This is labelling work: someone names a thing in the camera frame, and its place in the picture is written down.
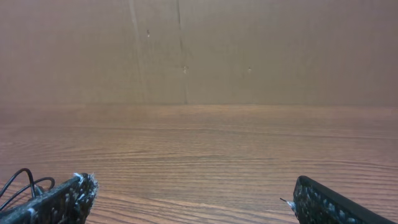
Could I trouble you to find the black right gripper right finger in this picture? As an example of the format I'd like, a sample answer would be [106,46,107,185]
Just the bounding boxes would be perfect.
[283,175,394,224]

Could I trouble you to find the black usb cable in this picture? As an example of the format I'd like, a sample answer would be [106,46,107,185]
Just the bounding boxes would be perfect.
[0,168,56,212]

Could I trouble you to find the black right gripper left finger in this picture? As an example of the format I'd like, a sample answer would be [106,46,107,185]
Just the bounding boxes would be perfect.
[1,173,98,224]

